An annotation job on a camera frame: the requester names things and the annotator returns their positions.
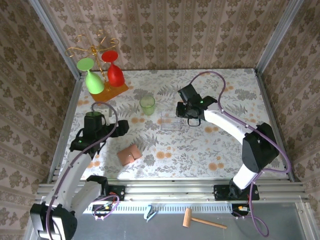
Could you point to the red plastic wine glass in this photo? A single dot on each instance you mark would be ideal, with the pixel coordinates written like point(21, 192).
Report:
point(115, 75)

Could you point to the blue white plastic clip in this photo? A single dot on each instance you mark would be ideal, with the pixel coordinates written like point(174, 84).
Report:
point(150, 212)

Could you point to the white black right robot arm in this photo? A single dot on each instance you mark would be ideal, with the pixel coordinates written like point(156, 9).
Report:
point(225, 122)

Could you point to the floral patterned tablecloth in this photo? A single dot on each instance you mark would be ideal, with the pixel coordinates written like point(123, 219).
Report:
point(155, 80)

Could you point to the brown leather card holder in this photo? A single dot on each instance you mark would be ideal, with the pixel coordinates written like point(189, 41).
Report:
point(129, 155)

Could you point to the black power connector block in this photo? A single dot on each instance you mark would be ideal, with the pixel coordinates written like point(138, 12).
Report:
point(95, 207)
point(235, 207)

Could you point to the aluminium table side rail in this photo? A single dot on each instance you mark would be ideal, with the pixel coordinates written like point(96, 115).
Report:
point(270, 112)
point(72, 105)

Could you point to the grey metal shelf panel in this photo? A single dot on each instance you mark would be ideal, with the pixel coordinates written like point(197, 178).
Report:
point(125, 230)

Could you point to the clear acrylic card box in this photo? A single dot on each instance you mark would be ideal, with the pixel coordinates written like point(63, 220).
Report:
point(171, 123)

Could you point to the green plastic wine glass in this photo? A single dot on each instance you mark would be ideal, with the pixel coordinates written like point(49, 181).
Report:
point(94, 83)

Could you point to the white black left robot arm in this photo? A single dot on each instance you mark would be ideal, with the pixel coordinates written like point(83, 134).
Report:
point(72, 170)

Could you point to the aluminium frame post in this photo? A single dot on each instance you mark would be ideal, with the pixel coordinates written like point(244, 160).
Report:
point(57, 37)
point(278, 35)

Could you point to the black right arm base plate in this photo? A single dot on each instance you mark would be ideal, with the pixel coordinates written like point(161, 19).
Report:
point(221, 192)

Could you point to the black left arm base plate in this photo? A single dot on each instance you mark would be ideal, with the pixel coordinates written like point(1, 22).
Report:
point(118, 192)

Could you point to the small wooden mallet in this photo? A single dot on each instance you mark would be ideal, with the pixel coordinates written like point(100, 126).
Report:
point(187, 217)

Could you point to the green translucent plastic cup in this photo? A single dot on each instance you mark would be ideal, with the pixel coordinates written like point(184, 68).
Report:
point(147, 106)

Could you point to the aluminium frame rail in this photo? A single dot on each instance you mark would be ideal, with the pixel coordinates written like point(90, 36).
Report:
point(170, 190)

